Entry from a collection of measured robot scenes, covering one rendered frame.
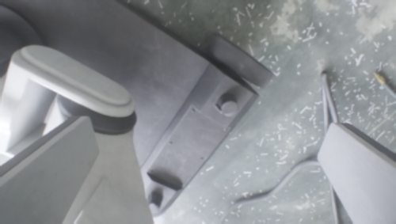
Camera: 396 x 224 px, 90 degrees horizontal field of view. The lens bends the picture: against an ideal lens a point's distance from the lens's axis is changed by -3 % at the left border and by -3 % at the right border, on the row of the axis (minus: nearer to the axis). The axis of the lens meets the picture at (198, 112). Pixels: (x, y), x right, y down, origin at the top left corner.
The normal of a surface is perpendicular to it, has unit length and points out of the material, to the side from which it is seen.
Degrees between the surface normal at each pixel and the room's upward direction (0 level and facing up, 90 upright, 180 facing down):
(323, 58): 0
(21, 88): 0
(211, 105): 0
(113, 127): 56
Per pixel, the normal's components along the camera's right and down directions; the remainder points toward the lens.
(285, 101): 0.06, 0.42
